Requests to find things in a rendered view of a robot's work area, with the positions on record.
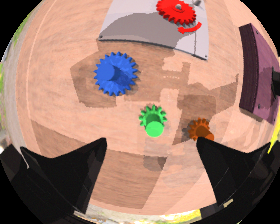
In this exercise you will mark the green gear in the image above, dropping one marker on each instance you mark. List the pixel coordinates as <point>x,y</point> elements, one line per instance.
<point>153,121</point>

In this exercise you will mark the blue gear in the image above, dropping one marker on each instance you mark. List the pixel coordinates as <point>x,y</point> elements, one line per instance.
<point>115,73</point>

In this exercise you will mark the red gear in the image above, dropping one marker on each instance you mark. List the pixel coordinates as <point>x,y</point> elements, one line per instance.
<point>167,8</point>

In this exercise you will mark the orange gear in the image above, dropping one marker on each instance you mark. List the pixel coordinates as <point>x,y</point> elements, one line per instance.
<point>200,128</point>

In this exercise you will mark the red curved arrow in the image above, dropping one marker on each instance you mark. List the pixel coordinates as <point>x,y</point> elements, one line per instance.
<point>182,30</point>

